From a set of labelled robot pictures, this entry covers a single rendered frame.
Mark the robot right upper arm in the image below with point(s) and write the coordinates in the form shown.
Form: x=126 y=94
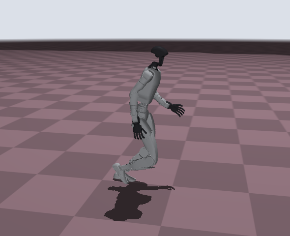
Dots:
x=144 y=79

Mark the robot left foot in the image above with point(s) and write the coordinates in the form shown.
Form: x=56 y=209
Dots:
x=131 y=179

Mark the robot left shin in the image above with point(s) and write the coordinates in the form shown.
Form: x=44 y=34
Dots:
x=137 y=156

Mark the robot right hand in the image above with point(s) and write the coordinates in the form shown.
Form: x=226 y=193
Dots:
x=138 y=129

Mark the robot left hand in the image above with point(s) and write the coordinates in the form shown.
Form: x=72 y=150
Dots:
x=175 y=108

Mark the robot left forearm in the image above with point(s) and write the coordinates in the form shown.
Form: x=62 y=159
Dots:
x=160 y=100

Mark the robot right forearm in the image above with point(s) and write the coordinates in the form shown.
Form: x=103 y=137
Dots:
x=134 y=107

